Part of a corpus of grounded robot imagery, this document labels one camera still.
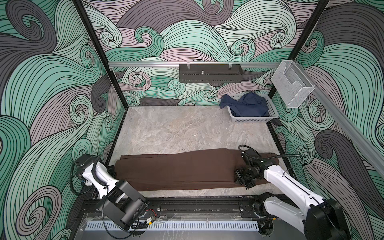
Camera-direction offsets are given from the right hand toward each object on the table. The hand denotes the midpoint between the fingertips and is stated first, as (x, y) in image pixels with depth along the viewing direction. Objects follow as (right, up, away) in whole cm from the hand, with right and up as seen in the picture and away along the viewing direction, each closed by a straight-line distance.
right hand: (232, 180), depth 80 cm
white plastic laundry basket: (+14, +51, +38) cm, 65 cm away
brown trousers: (-11, +4, +6) cm, 13 cm away
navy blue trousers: (+23, +45, +33) cm, 60 cm away
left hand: (-63, +4, -3) cm, 63 cm away
